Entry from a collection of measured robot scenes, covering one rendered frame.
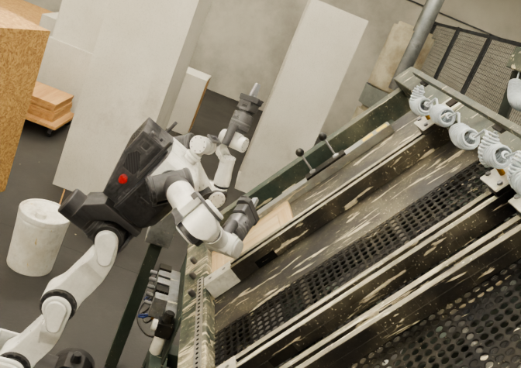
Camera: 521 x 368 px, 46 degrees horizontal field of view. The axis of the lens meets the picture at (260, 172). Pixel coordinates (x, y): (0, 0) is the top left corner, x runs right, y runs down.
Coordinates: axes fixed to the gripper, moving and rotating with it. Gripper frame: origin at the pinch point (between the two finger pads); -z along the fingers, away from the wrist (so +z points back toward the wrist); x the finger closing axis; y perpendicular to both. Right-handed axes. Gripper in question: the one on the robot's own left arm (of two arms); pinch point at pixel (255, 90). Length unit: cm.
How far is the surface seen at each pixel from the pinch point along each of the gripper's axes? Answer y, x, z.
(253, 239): -15, 20, 57
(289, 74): -241, -240, -65
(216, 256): -13, 7, 72
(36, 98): -71, -355, 56
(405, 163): -20, 69, 6
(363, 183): -13, 61, 19
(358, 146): -36.0, 34.2, 3.7
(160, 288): 7, 4, 91
